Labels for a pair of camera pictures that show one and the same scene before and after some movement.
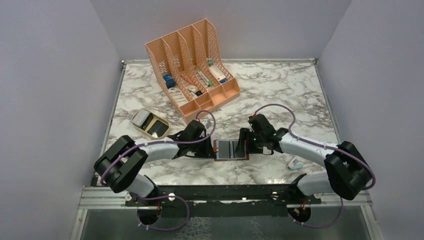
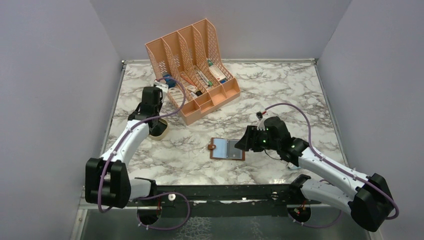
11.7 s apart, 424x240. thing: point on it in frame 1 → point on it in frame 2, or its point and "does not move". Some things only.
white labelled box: x=178 y=96 does not move
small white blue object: x=294 y=164 does not move
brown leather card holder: x=224 y=150 does not move
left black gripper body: x=200 y=148 → x=159 y=108
